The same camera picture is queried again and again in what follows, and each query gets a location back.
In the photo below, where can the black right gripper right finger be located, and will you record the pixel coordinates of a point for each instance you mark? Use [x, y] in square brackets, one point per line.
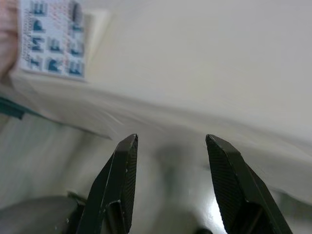
[241, 190]

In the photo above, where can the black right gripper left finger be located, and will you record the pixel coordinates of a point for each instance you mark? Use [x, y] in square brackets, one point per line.
[112, 190]

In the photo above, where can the white book blue letters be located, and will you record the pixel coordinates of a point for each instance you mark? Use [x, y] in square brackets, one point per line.
[53, 36]

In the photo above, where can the bed with cream sheet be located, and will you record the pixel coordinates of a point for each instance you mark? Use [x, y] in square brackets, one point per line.
[195, 73]

